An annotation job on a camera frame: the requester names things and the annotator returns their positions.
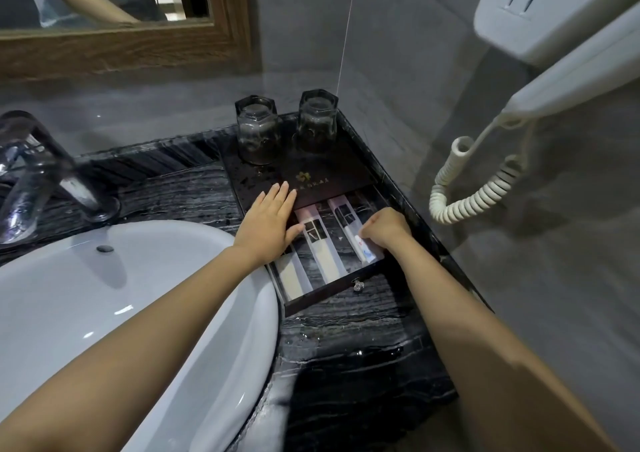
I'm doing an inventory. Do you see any clear glass tumbler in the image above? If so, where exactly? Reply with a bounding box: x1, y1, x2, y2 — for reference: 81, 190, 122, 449
234, 95, 282, 166
295, 89, 340, 154

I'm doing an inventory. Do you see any dark wooden amenity box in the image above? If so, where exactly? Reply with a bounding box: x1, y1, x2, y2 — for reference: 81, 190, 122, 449
219, 110, 379, 218

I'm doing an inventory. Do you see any dark wooden drawer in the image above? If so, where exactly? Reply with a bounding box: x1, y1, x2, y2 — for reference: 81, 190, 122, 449
264, 185, 401, 318

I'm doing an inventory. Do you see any person's left hand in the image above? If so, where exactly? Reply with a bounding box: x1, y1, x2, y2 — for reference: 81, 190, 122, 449
232, 181, 305, 268

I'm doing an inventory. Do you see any person's left forearm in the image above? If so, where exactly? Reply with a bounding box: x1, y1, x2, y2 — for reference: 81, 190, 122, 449
0, 245, 268, 452

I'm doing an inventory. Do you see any chrome faucet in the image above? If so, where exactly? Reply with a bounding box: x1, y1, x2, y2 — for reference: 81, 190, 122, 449
0, 110, 122, 245

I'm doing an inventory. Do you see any person's right hand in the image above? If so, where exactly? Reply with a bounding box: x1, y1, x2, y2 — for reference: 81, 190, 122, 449
357, 207, 414, 253

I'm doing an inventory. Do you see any white hair dryer handle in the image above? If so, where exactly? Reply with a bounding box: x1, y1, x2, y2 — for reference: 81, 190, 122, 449
500, 13, 640, 124

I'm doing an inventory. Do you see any white wall dryer base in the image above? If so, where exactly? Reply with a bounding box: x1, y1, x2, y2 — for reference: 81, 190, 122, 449
472, 0, 640, 69

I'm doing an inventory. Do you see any white coiled cord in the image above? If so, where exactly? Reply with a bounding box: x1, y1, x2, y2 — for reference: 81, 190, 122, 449
428, 115, 538, 226

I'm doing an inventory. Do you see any white ceramic sink basin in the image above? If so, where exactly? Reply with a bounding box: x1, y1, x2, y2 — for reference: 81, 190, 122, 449
0, 219, 281, 452

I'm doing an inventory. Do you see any small white toiletry packet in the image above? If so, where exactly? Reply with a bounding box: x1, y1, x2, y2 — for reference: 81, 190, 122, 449
353, 233, 387, 266

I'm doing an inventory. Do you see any wooden framed mirror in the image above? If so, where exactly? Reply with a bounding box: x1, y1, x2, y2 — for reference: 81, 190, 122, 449
0, 0, 262, 84

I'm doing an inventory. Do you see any person's right forearm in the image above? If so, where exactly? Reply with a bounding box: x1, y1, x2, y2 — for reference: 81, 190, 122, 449
385, 237, 618, 452

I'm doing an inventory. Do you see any long white amenity packet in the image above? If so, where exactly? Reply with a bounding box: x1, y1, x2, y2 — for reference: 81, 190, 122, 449
327, 196, 367, 241
294, 206, 348, 285
274, 250, 313, 301

